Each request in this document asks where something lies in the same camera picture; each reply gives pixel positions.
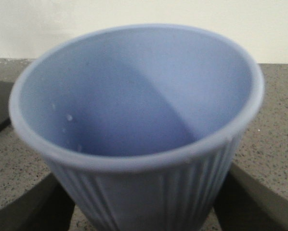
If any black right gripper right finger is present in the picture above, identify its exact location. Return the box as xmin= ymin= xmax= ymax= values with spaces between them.
xmin=214 ymin=164 xmax=288 ymax=231

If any light blue ribbed cup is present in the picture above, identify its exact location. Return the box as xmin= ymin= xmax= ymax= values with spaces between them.
xmin=9 ymin=24 xmax=264 ymax=231

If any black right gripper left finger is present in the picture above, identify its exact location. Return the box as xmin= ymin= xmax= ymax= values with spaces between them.
xmin=0 ymin=174 xmax=75 ymax=231

